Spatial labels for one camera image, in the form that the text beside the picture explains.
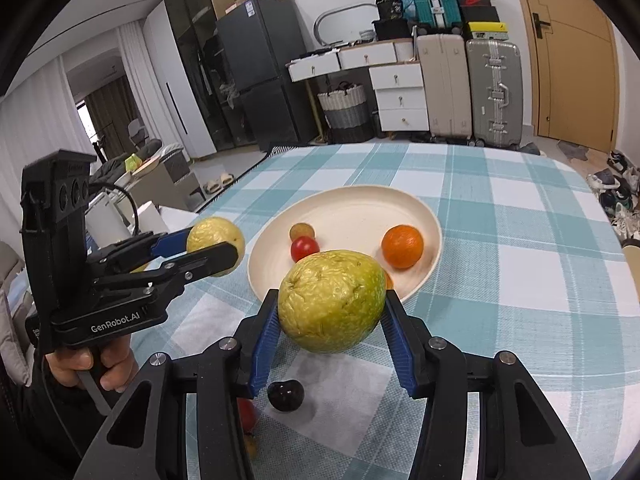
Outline white tall cabinet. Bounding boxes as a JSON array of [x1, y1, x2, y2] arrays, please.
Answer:
[[142, 0, 218, 158]]

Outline brown curtain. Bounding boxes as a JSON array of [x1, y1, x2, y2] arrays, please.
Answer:
[[82, 77, 138, 156]]

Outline pile of shoes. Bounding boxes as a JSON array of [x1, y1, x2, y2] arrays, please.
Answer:
[[587, 150, 640, 241]]

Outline plain black shoe box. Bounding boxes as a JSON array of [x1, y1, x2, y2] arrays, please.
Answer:
[[460, 6, 501, 25]]

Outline yellow black shoe box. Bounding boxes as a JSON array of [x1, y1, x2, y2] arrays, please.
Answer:
[[467, 21, 509, 41]]

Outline oval metal frame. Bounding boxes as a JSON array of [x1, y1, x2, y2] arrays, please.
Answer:
[[313, 4, 381, 46]]

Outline person's left hand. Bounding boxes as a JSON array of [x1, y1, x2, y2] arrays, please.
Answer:
[[45, 335, 140, 393]]

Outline grey sofa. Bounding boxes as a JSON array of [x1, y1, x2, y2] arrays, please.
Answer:
[[90, 140, 197, 202]]

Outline silver suitcase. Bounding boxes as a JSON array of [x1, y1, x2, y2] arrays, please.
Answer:
[[465, 37, 525, 150]]

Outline grey floor cloth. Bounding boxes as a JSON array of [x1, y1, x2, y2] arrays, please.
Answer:
[[557, 140, 592, 164]]

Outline black printed box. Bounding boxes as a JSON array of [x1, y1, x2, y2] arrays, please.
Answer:
[[375, 0, 406, 21]]

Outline beige suitcase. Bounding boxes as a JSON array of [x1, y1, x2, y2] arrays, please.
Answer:
[[416, 33, 473, 142]]

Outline dark glass door wardrobe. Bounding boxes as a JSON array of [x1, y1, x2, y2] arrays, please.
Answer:
[[164, 0, 248, 151]]

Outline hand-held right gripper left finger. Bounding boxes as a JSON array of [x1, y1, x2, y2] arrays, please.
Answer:
[[75, 288, 281, 480]]

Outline red cherry tomato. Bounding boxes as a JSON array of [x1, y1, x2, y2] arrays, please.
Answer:
[[291, 236, 321, 262], [237, 399, 259, 433]]

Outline black storage box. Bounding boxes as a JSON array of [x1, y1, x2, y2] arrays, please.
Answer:
[[372, 19, 411, 41]]

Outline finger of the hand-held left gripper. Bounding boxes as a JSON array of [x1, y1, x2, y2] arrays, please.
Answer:
[[92, 241, 240, 301], [87, 228, 193, 276]]

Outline white sheer curtain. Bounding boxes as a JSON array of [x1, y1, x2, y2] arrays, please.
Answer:
[[0, 57, 96, 201]]

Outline beige sofa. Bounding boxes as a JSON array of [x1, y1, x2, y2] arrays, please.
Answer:
[[0, 240, 37, 386]]

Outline dark purple cherry tomato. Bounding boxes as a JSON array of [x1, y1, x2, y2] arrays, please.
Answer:
[[266, 380, 306, 413]]

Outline cream round plate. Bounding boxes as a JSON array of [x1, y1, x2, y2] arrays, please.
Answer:
[[246, 185, 443, 306]]

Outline white paper roll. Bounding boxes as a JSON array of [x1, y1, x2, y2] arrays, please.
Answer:
[[136, 201, 165, 235]]

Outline grey office chair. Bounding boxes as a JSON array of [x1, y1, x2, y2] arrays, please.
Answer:
[[127, 119, 149, 149]]

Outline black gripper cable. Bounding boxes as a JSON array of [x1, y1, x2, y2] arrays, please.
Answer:
[[87, 182, 139, 236]]

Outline yellow-green guava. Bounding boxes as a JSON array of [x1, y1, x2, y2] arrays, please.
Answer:
[[186, 216, 246, 278], [278, 250, 387, 354]]

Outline person's left forearm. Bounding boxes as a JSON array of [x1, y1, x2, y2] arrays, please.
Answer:
[[0, 360, 103, 480]]

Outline teal checked tablecloth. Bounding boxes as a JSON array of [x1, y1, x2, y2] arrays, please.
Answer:
[[127, 142, 640, 480]]

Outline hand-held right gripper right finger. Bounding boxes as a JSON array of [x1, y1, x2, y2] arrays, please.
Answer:
[[382, 288, 586, 480]]

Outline dark grey refrigerator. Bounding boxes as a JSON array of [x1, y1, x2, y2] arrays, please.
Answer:
[[215, 0, 321, 152]]

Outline white drawer dresser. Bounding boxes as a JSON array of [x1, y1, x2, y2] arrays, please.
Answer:
[[286, 40, 431, 133]]

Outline wooden door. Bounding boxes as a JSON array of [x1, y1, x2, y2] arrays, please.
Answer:
[[507, 0, 621, 153]]

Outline woven grey white basket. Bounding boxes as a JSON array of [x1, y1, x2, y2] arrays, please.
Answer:
[[317, 81, 376, 143]]

